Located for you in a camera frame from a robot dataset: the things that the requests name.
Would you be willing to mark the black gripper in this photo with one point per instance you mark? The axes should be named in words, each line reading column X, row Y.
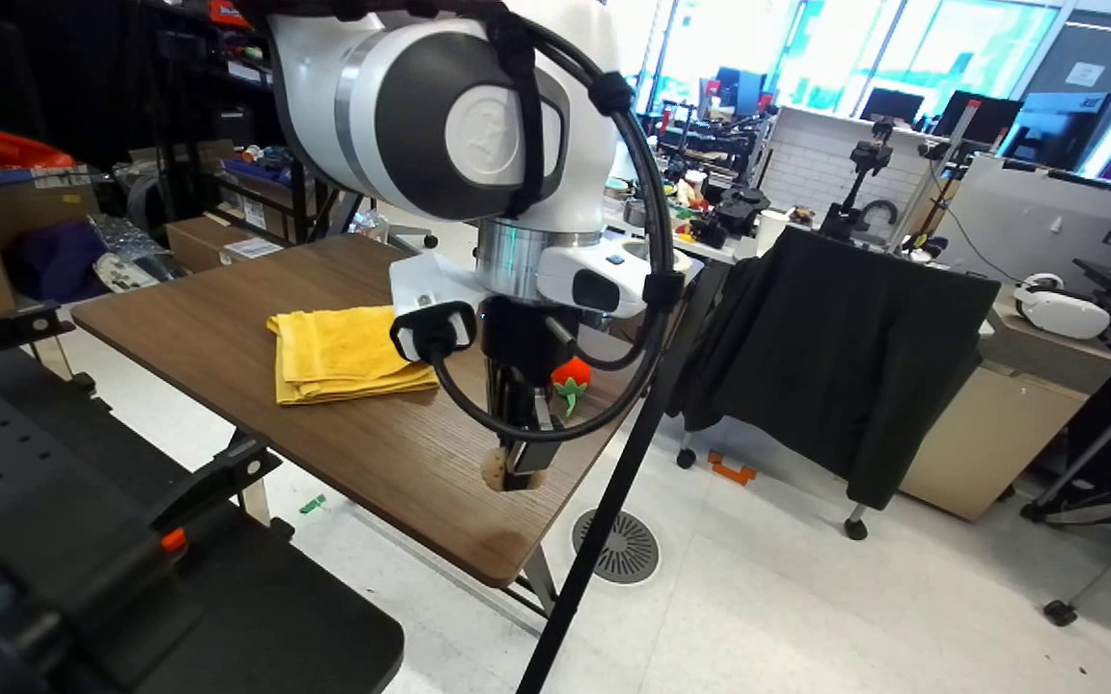
column 529, row 340

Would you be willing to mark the folded yellow towel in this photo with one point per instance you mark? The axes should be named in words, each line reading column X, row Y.
column 339, row 350

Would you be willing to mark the round floor drain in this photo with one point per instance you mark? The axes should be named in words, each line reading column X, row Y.
column 628, row 548

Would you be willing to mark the black camera on stand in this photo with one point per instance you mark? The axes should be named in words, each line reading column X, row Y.
column 866, row 168

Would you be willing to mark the dark blue bag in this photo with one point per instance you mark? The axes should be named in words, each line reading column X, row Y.
column 57, row 263

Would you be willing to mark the white VR headset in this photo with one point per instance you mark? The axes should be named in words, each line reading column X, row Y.
column 1064, row 311

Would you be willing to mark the beige cabinet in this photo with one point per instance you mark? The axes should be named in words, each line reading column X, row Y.
column 994, row 425

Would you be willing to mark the black cloth covered cart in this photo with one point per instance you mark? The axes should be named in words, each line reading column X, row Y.
column 838, row 347

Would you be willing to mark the orange black bar clamp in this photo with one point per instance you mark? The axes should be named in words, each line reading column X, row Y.
column 215, row 481
column 3, row 335

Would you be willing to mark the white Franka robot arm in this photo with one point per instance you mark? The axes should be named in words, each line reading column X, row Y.
column 366, row 102

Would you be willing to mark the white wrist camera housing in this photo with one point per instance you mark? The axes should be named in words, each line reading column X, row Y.
column 434, row 332

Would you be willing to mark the orange bag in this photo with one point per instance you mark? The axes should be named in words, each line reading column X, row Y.
column 3, row 142

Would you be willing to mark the black perforated mounting board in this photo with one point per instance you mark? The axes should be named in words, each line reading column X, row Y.
column 42, row 515

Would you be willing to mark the black tripod pole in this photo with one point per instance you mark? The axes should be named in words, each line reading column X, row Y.
column 607, row 502

